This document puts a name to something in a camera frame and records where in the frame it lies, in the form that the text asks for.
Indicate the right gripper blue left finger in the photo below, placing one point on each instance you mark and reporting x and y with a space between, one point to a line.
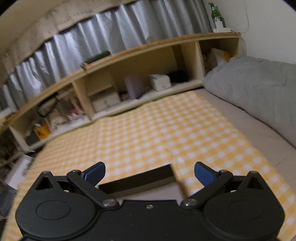
94 174

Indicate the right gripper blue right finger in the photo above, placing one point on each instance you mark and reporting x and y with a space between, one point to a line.
204 174

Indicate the large black tray box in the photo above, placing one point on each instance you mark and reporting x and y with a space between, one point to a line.
139 183

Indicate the yellow checkered mat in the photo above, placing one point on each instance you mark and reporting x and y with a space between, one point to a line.
179 130

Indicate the yellow black package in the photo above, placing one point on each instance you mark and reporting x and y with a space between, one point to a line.
42 131

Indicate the white drawer box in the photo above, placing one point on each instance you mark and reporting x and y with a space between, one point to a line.
105 100

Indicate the lilac box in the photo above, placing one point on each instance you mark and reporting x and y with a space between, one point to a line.
134 86

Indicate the white tissue box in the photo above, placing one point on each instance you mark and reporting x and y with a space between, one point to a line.
160 82

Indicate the grey pillow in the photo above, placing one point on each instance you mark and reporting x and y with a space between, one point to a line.
265 89

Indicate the long wooden shelf unit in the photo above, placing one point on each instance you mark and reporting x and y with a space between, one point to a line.
67 105

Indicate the white power strip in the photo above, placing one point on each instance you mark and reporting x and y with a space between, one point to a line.
222 30

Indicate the green glass bottle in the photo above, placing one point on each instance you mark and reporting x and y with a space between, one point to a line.
217 18

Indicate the silver grey curtain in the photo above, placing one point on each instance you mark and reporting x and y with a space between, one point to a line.
114 30

